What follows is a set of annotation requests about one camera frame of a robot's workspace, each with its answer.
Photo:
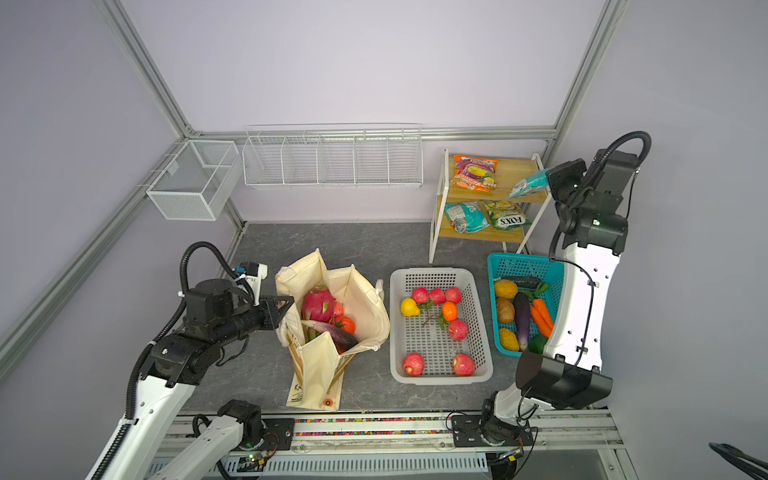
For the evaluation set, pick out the orange carrot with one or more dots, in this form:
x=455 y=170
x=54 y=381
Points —
x=541 y=317

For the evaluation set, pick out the long white wire basket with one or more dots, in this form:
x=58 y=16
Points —
x=331 y=155

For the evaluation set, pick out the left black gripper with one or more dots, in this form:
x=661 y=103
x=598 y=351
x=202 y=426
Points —
x=274 y=315

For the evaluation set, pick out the teal white snack packet lower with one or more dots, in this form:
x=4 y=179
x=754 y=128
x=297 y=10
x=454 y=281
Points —
x=466 y=217

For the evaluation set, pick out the pink dragon fruit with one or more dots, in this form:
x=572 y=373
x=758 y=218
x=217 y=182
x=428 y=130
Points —
x=318 y=305

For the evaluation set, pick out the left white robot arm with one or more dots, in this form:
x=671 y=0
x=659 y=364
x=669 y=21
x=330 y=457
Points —
x=211 y=315

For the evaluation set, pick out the red apple back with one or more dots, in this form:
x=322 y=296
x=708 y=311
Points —
x=463 y=365

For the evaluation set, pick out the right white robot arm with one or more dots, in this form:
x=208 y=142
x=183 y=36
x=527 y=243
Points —
x=589 y=240

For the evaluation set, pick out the yellow potato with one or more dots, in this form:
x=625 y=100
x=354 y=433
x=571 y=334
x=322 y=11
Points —
x=506 y=289
x=508 y=340

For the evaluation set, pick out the small orange tangerine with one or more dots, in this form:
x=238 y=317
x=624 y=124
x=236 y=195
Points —
x=449 y=311

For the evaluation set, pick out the red apple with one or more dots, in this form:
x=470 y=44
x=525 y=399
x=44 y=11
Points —
x=414 y=364
x=463 y=365

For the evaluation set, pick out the yellow lemon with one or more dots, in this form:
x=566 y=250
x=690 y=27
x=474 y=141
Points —
x=410 y=308

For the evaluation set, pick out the small red fruit right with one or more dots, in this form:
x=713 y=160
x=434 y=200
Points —
x=453 y=295

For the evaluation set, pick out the teal plastic vegetable basket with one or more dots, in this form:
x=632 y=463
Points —
x=510 y=264

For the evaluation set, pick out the small white mesh basket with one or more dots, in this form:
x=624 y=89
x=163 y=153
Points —
x=197 y=180

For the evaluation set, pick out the small red fruit left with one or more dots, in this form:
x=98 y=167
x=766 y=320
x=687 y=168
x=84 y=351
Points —
x=420 y=295

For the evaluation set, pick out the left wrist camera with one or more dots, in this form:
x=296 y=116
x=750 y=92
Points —
x=253 y=273

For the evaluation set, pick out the orange snack packet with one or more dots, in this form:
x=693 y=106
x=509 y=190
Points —
x=474 y=173

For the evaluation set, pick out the green Fox's candy packet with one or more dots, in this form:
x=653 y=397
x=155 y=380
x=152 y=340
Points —
x=505 y=216

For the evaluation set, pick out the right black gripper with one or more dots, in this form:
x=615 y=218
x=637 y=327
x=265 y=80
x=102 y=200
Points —
x=566 y=177

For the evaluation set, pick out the green pepper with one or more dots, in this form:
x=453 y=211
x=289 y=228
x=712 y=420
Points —
x=537 y=344

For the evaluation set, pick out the small red fruit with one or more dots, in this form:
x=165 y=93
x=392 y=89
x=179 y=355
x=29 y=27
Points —
x=453 y=295
x=437 y=296
x=420 y=295

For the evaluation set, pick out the white plastic fruit basket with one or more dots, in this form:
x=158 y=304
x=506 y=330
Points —
x=425 y=349

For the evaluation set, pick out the brown potato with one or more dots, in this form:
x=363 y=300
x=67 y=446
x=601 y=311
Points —
x=505 y=311

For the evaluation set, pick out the red apple centre basket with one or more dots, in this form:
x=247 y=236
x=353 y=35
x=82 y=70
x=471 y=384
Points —
x=458 y=330

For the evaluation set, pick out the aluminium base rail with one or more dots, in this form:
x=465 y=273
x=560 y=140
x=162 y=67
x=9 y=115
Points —
x=553 y=444

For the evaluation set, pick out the dark purple eggplant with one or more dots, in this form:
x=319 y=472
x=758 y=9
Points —
x=522 y=320

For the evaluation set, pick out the cream canvas grocery bag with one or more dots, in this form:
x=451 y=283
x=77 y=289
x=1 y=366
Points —
x=318 y=366

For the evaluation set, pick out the red apple front left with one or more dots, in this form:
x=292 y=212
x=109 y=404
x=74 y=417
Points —
x=414 y=364

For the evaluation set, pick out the yellow potato front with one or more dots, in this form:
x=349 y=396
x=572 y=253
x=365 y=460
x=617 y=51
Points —
x=508 y=340

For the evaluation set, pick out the red tomato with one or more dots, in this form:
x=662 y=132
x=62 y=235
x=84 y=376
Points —
x=346 y=324

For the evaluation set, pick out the small red fruit middle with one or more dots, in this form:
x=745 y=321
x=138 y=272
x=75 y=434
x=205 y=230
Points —
x=437 y=296

